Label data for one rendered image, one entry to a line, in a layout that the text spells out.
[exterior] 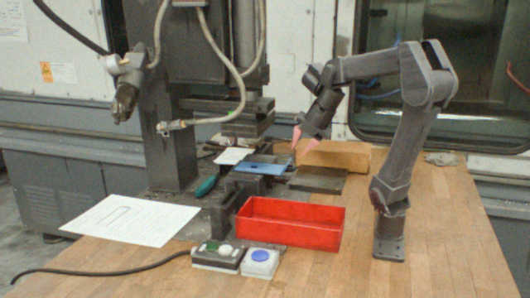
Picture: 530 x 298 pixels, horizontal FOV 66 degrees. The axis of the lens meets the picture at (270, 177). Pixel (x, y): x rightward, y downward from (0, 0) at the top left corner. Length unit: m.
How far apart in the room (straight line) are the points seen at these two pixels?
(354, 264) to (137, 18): 0.82
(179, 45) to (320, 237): 0.61
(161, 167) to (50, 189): 1.55
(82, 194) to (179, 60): 1.59
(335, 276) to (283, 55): 1.09
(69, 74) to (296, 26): 1.22
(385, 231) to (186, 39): 0.68
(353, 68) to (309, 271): 0.46
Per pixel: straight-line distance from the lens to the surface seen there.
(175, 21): 1.13
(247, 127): 1.05
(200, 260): 0.91
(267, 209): 1.08
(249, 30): 1.08
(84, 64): 2.30
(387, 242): 1.00
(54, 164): 2.64
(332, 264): 0.92
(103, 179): 2.42
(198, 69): 1.11
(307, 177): 1.29
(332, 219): 1.05
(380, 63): 0.92
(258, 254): 0.88
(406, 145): 0.90
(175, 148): 1.21
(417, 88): 0.84
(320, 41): 1.70
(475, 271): 0.99
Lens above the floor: 1.43
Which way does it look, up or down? 24 degrees down
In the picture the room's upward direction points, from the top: 1 degrees counter-clockwise
